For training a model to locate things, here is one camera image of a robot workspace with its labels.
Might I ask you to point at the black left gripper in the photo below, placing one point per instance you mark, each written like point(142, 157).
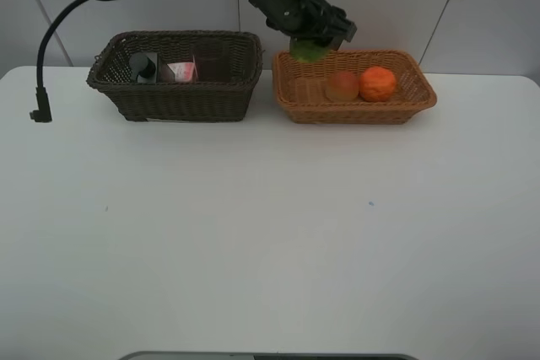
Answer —
point(316, 20)

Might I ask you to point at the green lime fruit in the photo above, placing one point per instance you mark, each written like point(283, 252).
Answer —
point(307, 51)

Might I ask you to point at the red yellow peach fruit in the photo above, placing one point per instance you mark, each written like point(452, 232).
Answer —
point(342, 86)

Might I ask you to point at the orange tangerine fruit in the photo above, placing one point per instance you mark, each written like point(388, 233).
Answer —
point(377, 84)

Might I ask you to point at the translucent purple plastic cup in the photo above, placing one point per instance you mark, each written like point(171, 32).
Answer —
point(211, 57)

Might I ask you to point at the pink lotion bottle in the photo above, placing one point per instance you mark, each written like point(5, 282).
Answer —
point(183, 72)

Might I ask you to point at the black pump bottle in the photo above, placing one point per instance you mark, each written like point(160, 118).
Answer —
point(144, 67)

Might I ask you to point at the light brown wicker basket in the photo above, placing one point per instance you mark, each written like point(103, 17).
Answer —
point(299, 88)

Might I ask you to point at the dark brown wicker basket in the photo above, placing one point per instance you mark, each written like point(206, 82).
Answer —
point(192, 102)

